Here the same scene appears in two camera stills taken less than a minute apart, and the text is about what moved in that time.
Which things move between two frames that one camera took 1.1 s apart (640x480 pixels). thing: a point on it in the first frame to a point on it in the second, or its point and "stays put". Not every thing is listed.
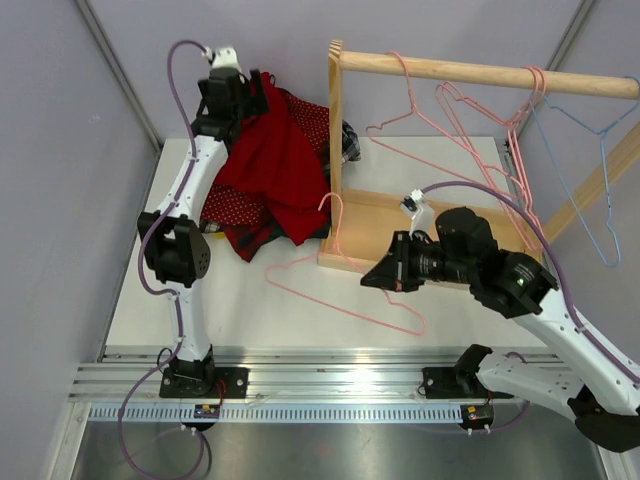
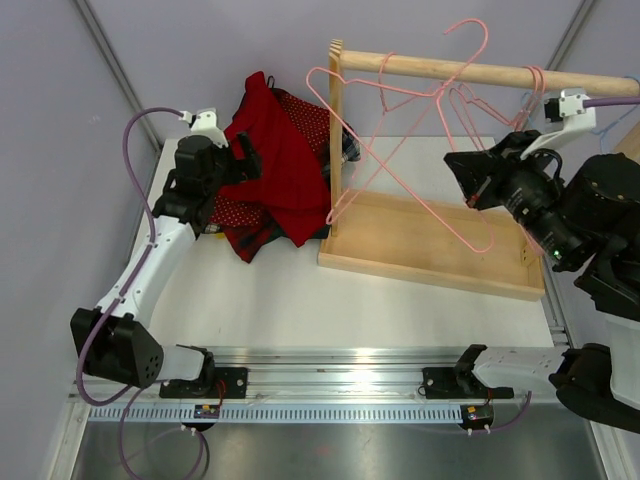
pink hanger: (452, 93) to (469, 98)
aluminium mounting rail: (289, 384) stays put
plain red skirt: (275, 155) stays put
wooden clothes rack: (360, 224) stays put
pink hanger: (370, 131) to (392, 127)
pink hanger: (349, 259) to (431, 92)
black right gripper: (388, 273) to (503, 160)
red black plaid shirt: (248, 238) stays put
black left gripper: (255, 106) to (249, 168)
